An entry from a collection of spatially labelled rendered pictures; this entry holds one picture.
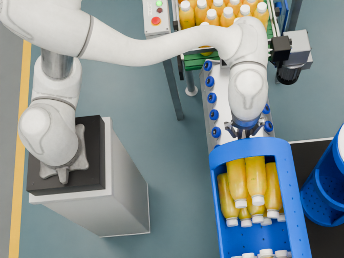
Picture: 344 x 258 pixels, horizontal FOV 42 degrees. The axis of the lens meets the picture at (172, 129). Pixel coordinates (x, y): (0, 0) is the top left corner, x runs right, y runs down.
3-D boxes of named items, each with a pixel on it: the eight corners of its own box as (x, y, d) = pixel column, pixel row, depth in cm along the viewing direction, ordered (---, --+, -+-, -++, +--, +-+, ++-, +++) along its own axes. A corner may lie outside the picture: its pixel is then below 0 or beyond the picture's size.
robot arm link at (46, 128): (31, 166, 157) (3, 144, 137) (41, 119, 164) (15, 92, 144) (76, 168, 155) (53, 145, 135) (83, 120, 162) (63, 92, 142)
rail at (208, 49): (183, 55, 189) (182, 51, 186) (183, 54, 189) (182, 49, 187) (277, 43, 186) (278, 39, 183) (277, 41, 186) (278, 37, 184)
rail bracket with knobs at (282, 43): (266, 64, 189) (269, 51, 179) (264, 50, 191) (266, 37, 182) (290, 62, 188) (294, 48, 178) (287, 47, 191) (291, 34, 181)
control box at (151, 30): (148, 47, 187) (144, 33, 177) (146, 8, 194) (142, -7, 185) (172, 44, 186) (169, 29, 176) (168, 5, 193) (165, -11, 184)
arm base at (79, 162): (41, 190, 159) (35, 185, 154) (38, 134, 168) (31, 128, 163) (90, 179, 158) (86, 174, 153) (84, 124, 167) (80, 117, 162)
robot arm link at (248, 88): (265, 123, 123) (265, 81, 128) (271, 99, 109) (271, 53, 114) (226, 122, 125) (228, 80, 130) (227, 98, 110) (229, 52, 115)
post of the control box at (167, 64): (177, 120, 282) (154, 30, 189) (176, 114, 283) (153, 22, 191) (183, 120, 281) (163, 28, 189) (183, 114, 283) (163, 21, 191)
